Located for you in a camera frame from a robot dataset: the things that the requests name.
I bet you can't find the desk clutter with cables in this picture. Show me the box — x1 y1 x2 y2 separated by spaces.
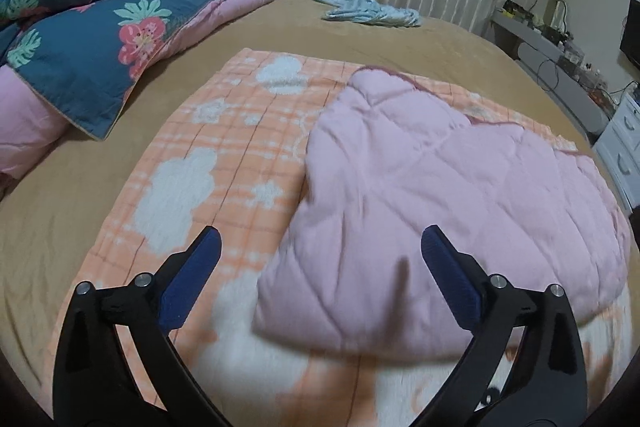
502 0 608 92

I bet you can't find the white drawer cabinet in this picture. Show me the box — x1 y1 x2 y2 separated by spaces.
592 82 640 212

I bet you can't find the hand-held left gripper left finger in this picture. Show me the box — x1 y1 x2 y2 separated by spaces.
52 226 233 427

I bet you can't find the grey desk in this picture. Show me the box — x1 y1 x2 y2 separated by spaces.
492 14 616 142

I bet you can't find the light blue cloth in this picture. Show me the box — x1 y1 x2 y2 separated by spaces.
305 0 423 28

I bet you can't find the pink quilted jacket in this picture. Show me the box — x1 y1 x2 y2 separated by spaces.
252 66 633 355

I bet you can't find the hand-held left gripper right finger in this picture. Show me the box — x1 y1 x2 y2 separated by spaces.
421 226 588 427

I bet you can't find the bed with brown sheet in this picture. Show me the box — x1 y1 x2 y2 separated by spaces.
0 0 640 427

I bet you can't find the orange plaid blanket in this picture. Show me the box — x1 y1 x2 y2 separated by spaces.
50 48 616 427

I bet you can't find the black television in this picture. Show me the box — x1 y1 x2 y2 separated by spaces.
620 0 640 70

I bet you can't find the blue floral comforter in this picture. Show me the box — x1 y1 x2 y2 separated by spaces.
0 0 286 180

